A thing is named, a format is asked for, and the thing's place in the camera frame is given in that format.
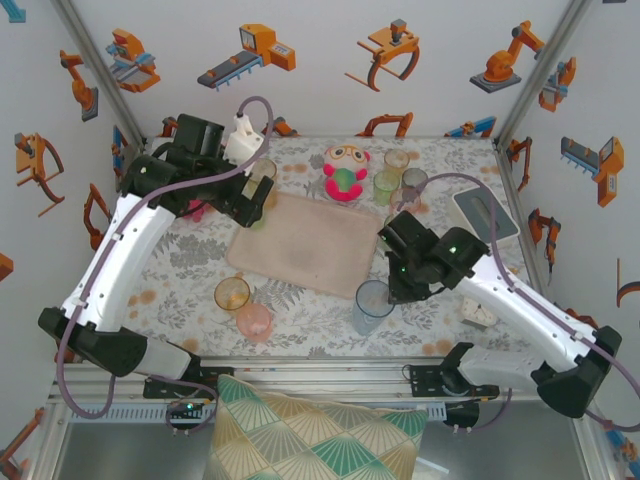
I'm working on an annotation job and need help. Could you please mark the pink plush toy with glasses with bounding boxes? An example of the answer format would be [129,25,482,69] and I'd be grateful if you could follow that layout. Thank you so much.
[322,143,372,204]

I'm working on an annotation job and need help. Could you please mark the tall pale amber glass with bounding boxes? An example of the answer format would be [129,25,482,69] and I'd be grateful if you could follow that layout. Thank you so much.
[247,157,280,211]

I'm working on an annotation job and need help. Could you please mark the short grey glass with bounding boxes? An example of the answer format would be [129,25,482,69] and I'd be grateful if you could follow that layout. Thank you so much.
[400,167,429,201]

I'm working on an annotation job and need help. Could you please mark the pale yellow glass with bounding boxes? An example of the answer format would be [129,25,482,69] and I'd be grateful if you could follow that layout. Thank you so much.
[383,148,412,181]

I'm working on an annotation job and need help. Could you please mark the grey slotted cable duct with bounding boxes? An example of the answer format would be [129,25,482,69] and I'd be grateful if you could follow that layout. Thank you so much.
[69,401,449,424]

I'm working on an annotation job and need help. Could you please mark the aluminium frame leg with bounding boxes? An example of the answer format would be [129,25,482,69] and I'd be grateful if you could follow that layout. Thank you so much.
[27,399,69,480]
[569,414,619,480]

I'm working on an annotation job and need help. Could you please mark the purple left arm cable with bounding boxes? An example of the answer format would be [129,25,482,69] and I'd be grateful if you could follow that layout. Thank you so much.
[53,95,275,421]

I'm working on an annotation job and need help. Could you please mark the small white clock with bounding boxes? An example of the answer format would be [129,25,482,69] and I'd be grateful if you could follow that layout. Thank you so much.
[459,294,499,331]

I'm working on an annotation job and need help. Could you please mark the green glass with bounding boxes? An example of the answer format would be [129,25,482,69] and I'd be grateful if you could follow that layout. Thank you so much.
[372,170,401,207]

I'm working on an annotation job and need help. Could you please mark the folded pink cloth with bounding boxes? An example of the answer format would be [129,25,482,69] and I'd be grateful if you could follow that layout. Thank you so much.
[180,198,210,224]

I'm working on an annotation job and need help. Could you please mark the floral patterned tablecloth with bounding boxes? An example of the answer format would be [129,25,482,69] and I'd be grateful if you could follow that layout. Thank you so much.
[107,134,556,359]

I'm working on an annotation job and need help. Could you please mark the short amber glass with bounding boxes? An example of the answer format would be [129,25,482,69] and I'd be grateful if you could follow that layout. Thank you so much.
[213,276,252,314]

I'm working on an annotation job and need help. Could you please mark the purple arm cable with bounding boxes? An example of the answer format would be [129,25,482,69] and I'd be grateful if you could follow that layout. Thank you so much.
[397,172,640,434]
[53,95,275,421]

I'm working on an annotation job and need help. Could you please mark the aluminium table rail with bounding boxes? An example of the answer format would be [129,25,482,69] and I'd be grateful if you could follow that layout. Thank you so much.
[47,357,591,407]

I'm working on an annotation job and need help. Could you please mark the beige rectangular tray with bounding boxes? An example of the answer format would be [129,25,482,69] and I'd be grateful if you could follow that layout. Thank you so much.
[226,191,382,301]

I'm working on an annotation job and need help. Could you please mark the aluminium frame post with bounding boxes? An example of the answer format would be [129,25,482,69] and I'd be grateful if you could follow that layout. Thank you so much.
[49,0,151,151]
[492,0,596,151]

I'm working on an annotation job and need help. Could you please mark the textured light pink glass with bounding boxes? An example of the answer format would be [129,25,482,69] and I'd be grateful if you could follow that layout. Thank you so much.
[235,303,275,344]

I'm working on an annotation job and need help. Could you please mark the green and beige patterned cushion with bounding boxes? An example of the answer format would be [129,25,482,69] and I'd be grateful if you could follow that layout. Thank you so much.
[202,374,430,480]

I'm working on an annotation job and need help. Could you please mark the blue glass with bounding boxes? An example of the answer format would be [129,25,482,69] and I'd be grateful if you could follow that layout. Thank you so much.
[351,279,396,337]

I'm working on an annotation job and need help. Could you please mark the aluminium side rail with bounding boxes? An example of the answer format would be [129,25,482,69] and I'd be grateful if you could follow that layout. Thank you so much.
[492,137,551,311]

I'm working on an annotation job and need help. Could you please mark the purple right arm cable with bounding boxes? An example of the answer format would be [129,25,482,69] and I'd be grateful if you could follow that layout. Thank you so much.
[397,172,640,434]

